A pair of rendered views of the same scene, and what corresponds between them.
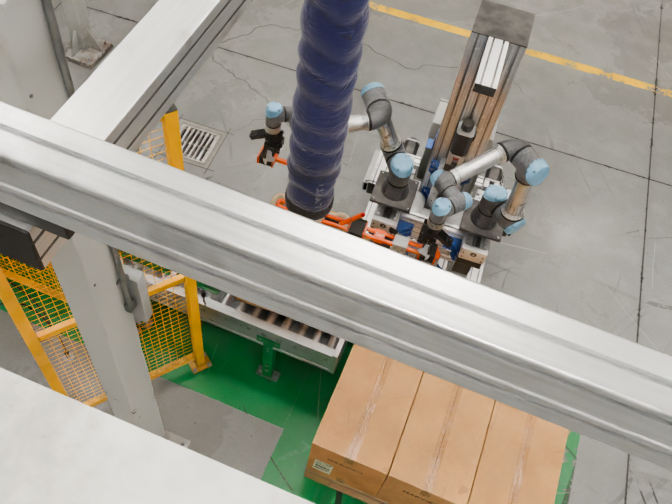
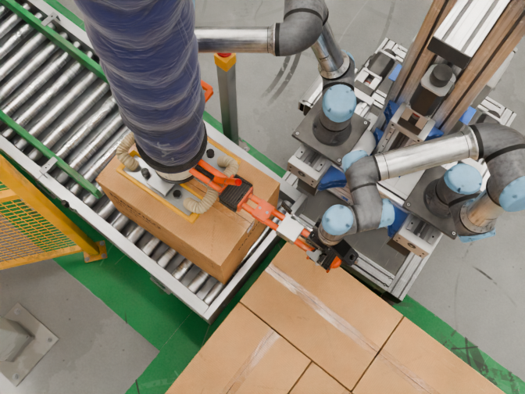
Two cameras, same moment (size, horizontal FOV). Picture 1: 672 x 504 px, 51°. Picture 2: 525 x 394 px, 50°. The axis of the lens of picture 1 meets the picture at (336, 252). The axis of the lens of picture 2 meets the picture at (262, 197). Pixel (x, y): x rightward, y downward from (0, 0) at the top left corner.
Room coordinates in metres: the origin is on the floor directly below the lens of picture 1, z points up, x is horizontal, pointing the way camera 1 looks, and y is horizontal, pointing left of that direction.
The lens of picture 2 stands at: (1.46, -0.39, 3.01)
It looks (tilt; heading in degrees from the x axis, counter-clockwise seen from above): 71 degrees down; 23
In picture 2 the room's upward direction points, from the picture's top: 4 degrees clockwise
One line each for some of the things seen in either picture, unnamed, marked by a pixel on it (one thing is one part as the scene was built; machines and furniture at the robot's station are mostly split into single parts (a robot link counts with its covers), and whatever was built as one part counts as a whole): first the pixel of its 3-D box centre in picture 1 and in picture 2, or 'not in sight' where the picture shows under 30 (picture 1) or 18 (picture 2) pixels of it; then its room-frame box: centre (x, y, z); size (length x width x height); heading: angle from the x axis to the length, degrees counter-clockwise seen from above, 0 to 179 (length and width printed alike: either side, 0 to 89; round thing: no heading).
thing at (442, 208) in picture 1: (440, 210); (337, 222); (1.94, -0.41, 1.56); 0.09 x 0.08 x 0.11; 129
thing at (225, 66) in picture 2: not in sight; (229, 110); (2.58, 0.28, 0.50); 0.07 x 0.07 x 1.00; 78
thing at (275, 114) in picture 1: (274, 114); not in sight; (2.33, 0.40, 1.55); 0.09 x 0.08 x 0.11; 113
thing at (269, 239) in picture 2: (357, 306); (256, 255); (1.97, -0.17, 0.58); 0.70 x 0.03 x 0.06; 168
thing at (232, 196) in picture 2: (357, 228); (235, 193); (1.99, -0.08, 1.26); 0.10 x 0.08 x 0.06; 171
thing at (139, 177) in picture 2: not in sight; (161, 184); (1.93, 0.18, 1.15); 0.34 x 0.10 x 0.05; 81
